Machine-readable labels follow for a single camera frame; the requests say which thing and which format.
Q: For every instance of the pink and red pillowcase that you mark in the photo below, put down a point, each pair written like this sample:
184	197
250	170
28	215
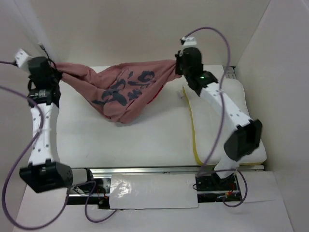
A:
120	92

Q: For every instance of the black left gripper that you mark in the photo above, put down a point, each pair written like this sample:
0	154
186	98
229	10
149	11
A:
56	73

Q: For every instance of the white glossy cover plate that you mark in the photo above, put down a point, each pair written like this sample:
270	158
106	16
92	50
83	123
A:
153	191

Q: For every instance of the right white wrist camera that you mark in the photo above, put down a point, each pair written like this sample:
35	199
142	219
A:
188	42

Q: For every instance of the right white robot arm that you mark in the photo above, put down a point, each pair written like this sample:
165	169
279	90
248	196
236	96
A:
245	134

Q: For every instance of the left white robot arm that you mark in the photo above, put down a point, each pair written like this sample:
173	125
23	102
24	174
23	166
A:
45	171

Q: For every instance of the aluminium frame right side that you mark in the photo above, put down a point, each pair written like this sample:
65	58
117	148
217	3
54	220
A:
230	72

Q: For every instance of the aluminium mounting rail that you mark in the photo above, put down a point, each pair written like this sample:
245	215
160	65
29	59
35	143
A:
208	190

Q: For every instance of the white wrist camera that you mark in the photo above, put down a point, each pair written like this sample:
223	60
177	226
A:
22	58
188	42

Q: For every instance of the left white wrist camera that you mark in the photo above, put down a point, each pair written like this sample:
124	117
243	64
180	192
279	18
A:
22	58

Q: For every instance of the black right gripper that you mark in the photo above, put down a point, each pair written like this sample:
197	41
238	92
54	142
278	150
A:
179	57

